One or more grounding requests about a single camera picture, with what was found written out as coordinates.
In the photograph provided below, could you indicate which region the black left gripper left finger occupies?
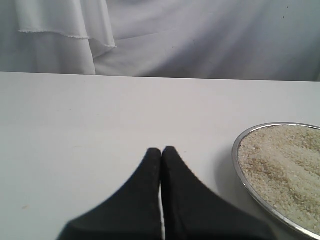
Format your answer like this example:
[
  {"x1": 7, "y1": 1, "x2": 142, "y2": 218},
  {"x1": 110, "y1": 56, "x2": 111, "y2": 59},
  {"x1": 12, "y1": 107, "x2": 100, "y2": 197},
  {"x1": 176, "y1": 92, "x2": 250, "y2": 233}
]
[{"x1": 58, "y1": 148, "x2": 163, "y2": 240}]

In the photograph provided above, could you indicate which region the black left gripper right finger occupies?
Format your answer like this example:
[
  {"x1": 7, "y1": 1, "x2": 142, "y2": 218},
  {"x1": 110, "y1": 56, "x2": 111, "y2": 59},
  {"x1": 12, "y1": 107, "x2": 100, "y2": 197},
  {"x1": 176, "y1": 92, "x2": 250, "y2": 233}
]
[{"x1": 161, "y1": 146, "x2": 276, "y2": 240}]

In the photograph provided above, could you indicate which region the steel plate of rice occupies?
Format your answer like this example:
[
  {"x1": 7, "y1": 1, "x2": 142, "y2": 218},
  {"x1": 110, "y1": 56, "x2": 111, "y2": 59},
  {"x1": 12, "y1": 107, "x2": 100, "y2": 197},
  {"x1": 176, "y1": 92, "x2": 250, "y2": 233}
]
[{"x1": 232, "y1": 122, "x2": 320, "y2": 240}]

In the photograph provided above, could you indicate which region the white backdrop curtain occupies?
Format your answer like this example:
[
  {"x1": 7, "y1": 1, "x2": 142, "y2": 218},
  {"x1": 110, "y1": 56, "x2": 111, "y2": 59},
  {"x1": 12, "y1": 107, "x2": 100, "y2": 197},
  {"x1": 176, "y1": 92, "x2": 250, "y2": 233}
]
[{"x1": 0, "y1": 0, "x2": 320, "y2": 82}]

